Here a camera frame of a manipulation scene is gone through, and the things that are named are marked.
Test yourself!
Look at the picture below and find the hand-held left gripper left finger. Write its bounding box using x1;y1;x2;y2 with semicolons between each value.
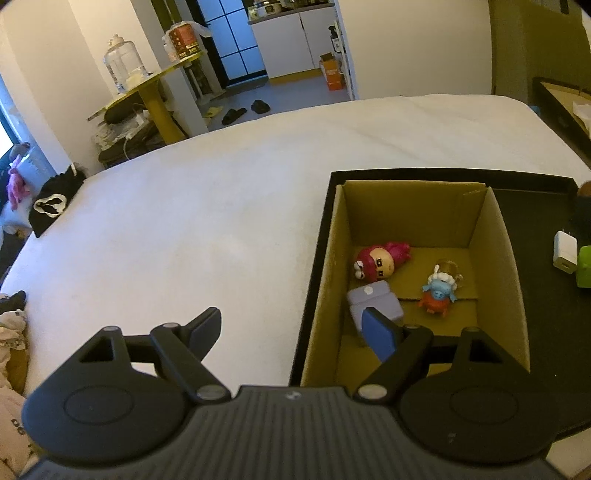
74;306;232;403

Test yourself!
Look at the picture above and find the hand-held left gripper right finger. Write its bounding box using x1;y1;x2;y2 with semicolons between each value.
355;306;502;403

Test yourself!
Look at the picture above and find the grey toy block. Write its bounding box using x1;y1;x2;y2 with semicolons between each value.
347;282;404;330

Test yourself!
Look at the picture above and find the pink hooded figurine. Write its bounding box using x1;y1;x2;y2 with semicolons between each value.
353;241;411;281

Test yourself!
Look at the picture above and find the blue-faced figurine keychain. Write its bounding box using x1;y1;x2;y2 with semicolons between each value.
418;259;464;317

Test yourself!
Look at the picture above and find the brown cardboard box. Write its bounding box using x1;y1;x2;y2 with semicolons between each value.
299;179;531;388

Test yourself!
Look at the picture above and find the large black tray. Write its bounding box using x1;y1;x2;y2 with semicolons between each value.
289;170;591;439

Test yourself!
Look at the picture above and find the pile of light clothes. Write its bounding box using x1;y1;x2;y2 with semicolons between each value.
0;291;40;467

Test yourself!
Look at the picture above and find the black cloth white print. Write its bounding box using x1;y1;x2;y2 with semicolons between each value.
30;164;86;238

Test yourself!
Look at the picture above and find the green cube charger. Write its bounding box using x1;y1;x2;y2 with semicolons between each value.
576;246;591;289

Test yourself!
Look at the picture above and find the round yellow table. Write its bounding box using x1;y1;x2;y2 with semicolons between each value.
85;48;208;144

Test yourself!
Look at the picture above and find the pink plush toy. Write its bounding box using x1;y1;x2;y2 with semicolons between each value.
7;154;28;210

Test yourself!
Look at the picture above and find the orange cardboard box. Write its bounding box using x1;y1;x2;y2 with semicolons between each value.
320;53;346;92

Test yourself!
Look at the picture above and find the clear glass jar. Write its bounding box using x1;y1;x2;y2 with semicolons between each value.
104;34;148;93

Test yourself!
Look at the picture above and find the cardboard-lined black tray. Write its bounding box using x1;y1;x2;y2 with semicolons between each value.
532;76;591;169

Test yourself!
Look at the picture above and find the black framed glass door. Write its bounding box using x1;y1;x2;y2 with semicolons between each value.
191;0;269;88

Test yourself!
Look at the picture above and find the translucent plastic bag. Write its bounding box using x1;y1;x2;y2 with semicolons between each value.
573;95;591;139

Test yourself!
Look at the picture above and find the white kitchen cabinet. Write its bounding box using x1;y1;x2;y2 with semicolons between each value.
247;2;352;86

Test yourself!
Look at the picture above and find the white wall charger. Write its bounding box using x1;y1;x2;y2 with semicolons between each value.
553;229;579;274

